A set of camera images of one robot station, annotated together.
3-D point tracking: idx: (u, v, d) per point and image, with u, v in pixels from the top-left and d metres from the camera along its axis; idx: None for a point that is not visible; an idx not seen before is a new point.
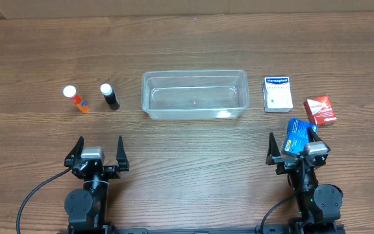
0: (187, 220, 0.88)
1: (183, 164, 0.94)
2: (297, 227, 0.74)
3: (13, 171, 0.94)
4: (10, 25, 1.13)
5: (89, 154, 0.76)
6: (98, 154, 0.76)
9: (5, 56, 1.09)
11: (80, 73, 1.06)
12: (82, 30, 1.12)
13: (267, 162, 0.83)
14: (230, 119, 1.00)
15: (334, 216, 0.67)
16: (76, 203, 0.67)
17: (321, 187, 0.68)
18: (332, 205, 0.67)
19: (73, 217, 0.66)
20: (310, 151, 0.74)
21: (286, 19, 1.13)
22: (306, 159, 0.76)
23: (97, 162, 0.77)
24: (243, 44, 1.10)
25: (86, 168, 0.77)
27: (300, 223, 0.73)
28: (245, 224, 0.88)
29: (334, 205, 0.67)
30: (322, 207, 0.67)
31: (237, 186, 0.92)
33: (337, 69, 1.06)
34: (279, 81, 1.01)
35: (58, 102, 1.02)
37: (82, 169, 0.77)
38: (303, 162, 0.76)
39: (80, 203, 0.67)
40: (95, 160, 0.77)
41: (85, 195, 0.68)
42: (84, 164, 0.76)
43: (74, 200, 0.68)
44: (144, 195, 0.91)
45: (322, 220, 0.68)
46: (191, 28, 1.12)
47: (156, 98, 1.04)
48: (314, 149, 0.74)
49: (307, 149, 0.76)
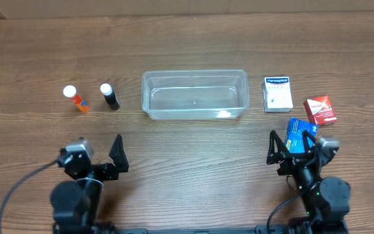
0: (187, 220, 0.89)
1: (183, 164, 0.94)
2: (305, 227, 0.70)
3: (13, 171, 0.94)
4: (10, 25, 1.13)
5: (73, 146, 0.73)
6: (82, 146, 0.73)
9: (5, 56, 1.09)
11: (80, 73, 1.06)
12: (82, 30, 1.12)
13: (268, 158, 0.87)
14: (231, 119, 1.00)
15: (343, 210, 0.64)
16: (63, 196, 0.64)
17: (326, 179, 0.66)
18: (339, 197, 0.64)
19: (57, 210, 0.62)
20: (324, 144, 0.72)
21: (286, 19, 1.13)
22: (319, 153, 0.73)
23: (82, 154, 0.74)
24: (243, 44, 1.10)
25: (71, 161, 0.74)
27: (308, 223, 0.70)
28: (245, 224, 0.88)
29: (341, 198, 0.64)
30: (329, 199, 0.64)
31: (237, 186, 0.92)
33: (337, 69, 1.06)
34: (279, 81, 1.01)
35: (58, 102, 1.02)
37: (67, 164, 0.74)
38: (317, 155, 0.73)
39: (67, 195, 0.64)
40: (80, 153, 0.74)
41: (73, 188, 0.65)
42: (69, 157, 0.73)
43: (61, 193, 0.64)
44: (145, 195, 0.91)
45: (330, 215, 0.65)
46: (191, 28, 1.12)
47: (156, 99, 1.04)
48: (327, 142, 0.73)
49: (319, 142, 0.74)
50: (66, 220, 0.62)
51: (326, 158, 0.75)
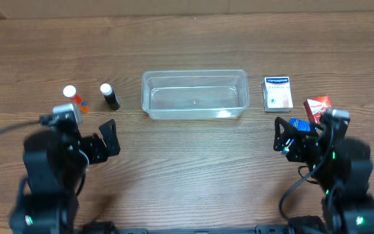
0: (187, 220, 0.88)
1: (183, 164, 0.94)
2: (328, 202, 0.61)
3: (13, 171, 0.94)
4: (10, 25, 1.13)
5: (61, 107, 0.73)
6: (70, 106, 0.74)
9: (5, 56, 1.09)
11: (80, 73, 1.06)
12: (82, 30, 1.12)
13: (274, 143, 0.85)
14: (230, 119, 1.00)
15: (365, 166, 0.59)
16: (37, 142, 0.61)
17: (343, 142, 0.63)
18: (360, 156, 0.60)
19: (30, 152, 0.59)
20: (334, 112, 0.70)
21: (286, 19, 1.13)
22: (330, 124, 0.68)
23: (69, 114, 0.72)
24: (243, 44, 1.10)
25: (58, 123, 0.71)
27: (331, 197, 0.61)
28: (245, 224, 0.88)
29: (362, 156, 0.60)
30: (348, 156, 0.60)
31: (237, 186, 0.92)
33: (337, 69, 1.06)
34: (279, 81, 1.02)
35: (58, 102, 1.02)
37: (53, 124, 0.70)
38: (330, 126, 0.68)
39: (42, 142, 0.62)
40: (66, 113, 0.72)
41: (52, 138, 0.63)
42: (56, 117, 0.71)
43: (36, 140, 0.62)
44: (144, 195, 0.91)
45: (351, 176, 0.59)
46: (191, 28, 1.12)
47: (156, 98, 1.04)
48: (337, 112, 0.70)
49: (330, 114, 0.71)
50: (39, 167, 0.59)
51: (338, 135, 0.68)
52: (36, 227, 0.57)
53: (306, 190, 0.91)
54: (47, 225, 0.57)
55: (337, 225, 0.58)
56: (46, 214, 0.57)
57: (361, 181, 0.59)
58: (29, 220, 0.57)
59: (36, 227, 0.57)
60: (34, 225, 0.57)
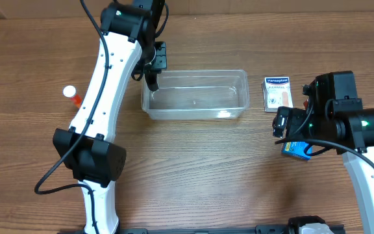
0: (187, 220, 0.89)
1: (183, 164, 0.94)
2: (334, 110, 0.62)
3: (13, 171, 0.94)
4: (10, 25, 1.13)
5: None
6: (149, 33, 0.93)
9: (4, 56, 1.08)
11: (80, 73, 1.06)
12: (82, 30, 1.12)
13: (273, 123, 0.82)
14: (230, 119, 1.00)
15: (347, 75, 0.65)
16: None
17: (317, 77, 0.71)
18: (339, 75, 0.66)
19: None
20: (304, 86, 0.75)
21: (286, 19, 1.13)
22: (315, 91, 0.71)
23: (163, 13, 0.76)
24: (243, 44, 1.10)
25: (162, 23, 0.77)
27: (334, 113, 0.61)
28: (245, 224, 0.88)
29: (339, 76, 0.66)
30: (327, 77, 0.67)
31: (237, 186, 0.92)
33: (337, 69, 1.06)
34: (279, 81, 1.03)
35: (58, 102, 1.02)
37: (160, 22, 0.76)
38: (316, 93, 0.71)
39: None
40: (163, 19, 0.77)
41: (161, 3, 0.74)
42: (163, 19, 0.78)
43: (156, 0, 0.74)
44: (145, 195, 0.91)
45: (336, 85, 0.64)
46: (191, 28, 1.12)
47: (156, 99, 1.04)
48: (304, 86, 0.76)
49: (305, 89, 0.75)
50: None
51: (317, 99, 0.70)
52: (123, 18, 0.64)
53: (306, 190, 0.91)
54: (130, 24, 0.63)
55: (341, 133, 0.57)
56: (136, 13, 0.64)
57: (350, 91, 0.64)
58: (119, 12, 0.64)
59: (123, 19, 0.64)
60: (123, 17, 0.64)
